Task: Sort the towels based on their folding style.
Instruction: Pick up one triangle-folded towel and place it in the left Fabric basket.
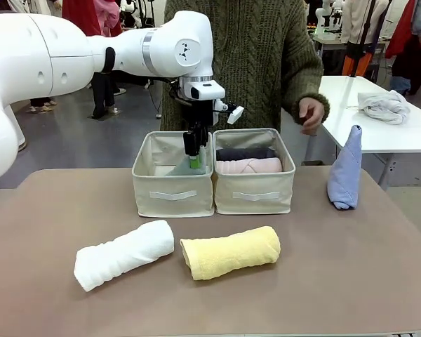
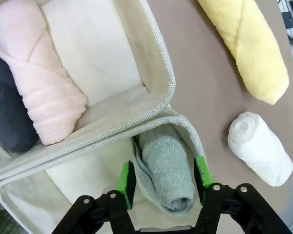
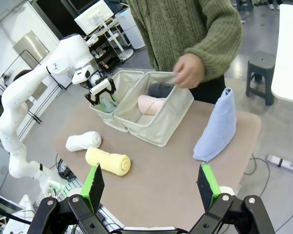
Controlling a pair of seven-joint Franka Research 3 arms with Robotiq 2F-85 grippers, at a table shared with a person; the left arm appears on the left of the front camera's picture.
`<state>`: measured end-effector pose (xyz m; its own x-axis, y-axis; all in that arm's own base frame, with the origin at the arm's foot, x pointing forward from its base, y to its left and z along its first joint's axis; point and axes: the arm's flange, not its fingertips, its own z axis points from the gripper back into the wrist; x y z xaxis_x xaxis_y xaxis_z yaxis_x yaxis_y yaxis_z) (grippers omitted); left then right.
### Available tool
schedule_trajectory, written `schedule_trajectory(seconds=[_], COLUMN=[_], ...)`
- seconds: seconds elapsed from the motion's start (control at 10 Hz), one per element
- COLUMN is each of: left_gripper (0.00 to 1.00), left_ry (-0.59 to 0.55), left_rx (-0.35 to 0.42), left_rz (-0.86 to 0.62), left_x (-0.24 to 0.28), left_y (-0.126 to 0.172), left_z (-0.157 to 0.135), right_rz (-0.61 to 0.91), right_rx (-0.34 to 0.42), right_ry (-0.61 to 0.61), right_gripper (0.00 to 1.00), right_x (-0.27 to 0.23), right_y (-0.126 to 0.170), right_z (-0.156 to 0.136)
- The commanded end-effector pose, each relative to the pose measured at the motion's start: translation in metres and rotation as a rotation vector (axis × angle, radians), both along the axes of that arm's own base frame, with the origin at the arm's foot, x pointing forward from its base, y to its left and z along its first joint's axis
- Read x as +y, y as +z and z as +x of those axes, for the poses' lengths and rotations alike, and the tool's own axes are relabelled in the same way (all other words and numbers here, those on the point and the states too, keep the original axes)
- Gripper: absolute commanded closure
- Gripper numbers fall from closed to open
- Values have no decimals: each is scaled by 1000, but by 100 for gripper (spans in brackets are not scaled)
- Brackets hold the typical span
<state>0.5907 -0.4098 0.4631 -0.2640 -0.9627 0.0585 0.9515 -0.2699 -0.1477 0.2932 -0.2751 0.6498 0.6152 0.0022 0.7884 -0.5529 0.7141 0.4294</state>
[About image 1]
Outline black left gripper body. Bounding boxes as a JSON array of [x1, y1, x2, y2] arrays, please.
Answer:
[[180, 99, 217, 133]]

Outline light teal towel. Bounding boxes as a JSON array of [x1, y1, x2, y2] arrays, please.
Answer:
[[166, 146, 208, 176]]

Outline dark grey towel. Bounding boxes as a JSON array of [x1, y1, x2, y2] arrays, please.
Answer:
[[216, 147, 277, 162]]

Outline pink towel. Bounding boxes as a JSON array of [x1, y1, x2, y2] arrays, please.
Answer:
[[215, 157, 283, 174]]

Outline yellow towel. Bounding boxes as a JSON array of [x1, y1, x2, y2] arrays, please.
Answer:
[[180, 225, 281, 282]]

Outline white towel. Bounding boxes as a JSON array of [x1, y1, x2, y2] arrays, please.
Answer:
[[73, 220, 175, 293]]

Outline blue towel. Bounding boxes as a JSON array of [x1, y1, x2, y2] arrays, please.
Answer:
[[327, 124, 363, 211]]

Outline person's left forearm green sleeve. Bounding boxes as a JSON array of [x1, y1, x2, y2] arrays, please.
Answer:
[[289, 59, 330, 122]]

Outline person's left hand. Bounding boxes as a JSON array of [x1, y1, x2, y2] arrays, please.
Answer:
[[298, 97, 326, 136]]

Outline beige fabric storage bin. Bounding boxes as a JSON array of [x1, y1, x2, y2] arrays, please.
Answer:
[[212, 127, 296, 216], [131, 130, 215, 218]]

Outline person in green knit sweater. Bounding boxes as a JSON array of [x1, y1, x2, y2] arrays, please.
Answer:
[[160, 0, 326, 131]]

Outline background person in black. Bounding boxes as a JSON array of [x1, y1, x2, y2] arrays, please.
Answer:
[[26, 97, 58, 114]]

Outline background person red scarf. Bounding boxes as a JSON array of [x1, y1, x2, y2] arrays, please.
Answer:
[[61, 0, 127, 120]]

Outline white side table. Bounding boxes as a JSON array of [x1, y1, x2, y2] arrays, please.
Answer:
[[301, 75, 421, 190]]

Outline mannequin white jacket orange trousers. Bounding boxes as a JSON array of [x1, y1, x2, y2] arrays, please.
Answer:
[[340, 0, 390, 77]]

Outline crumpled white cloth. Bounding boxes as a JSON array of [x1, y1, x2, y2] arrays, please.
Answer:
[[357, 89, 411, 125]]

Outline red hanging garment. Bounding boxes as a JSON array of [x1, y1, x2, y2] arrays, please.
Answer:
[[385, 0, 417, 60]]

